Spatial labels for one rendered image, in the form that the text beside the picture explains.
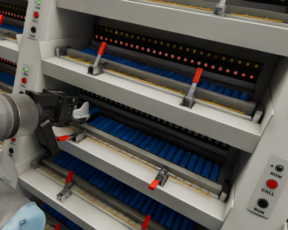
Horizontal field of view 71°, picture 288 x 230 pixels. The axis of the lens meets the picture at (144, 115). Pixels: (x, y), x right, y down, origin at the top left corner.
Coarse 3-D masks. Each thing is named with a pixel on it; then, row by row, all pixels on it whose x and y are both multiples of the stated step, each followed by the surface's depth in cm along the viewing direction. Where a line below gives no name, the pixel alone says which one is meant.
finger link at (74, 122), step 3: (72, 117) 54; (84, 117) 57; (72, 120) 52; (75, 120) 52; (78, 120) 53; (81, 120) 55; (84, 120) 57; (66, 123) 51; (69, 123) 51; (72, 123) 52; (75, 123) 53; (78, 123) 53; (81, 123) 55; (69, 126) 51
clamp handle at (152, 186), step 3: (162, 174) 48; (159, 177) 47; (162, 177) 48; (156, 180) 45; (159, 180) 46; (150, 183) 43; (153, 183) 43; (156, 183) 44; (150, 186) 42; (153, 186) 42; (156, 186) 44; (153, 189) 42
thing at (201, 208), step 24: (72, 96) 76; (144, 120) 66; (72, 144) 57; (96, 144) 58; (120, 168) 51; (144, 168) 52; (144, 192) 50; (168, 192) 47; (192, 192) 48; (192, 216) 46; (216, 216) 43
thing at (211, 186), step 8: (88, 128) 60; (96, 136) 59; (104, 136) 58; (112, 136) 58; (112, 144) 57; (120, 144) 56; (128, 144) 56; (128, 152) 56; (136, 152) 54; (144, 152) 54; (144, 160) 54; (152, 160) 52; (160, 160) 52; (152, 168) 51; (176, 168) 50; (184, 168) 51; (176, 176) 50; (184, 176) 50; (192, 176) 49; (200, 176) 49; (184, 184) 48; (200, 184) 48; (208, 184) 47; (216, 184) 48; (200, 192) 47; (208, 192) 47; (216, 192) 47
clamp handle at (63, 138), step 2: (76, 132) 57; (78, 132) 57; (72, 134) 56; (74, 134) 57; (76, 134) 57; (78, 134) 57; (60, 136) 52; (62, 136) 52; (64, 136) 53; (66, 136) 53; (68, 136) 53; (70, 136) 54; (72, 136) 55; (74, 136) 56; (58, 138) 51; (60, 138) 51; (62, 138) 51; (64, 138) 52; (66, 138) 53; (68, 138) 54; (58, 140) 51; (60, 140) 51; (62, 140) 52
